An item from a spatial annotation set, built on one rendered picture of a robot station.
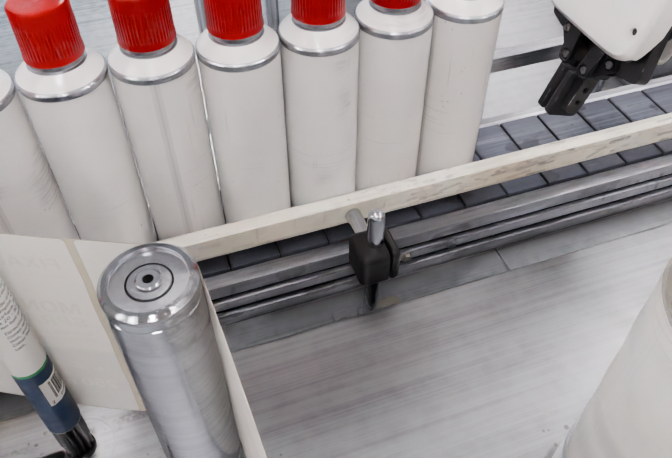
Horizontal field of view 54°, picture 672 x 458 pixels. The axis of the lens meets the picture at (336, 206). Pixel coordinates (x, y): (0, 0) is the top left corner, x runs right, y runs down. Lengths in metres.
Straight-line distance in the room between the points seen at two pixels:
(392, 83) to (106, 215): 0.21
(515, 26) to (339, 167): 0.45
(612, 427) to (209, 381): 0.18
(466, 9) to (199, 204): 0.22
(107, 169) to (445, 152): 0.25
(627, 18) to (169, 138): 0.32
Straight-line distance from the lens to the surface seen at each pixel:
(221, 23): 0.40
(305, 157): 0.47
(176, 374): 0.28
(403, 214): 0.53
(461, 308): 0.48
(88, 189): 0.45
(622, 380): 0.31
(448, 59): 0.47
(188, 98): 0.42
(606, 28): 0.53
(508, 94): 0.75
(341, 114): 0.44
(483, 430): 0.43
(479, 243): 0.57
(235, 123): 0.43
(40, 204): 0.46
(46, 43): 0.40
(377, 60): 0.44
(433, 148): 0.52
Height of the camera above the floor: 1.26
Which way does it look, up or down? 46 degrees down
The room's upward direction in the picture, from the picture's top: straight up
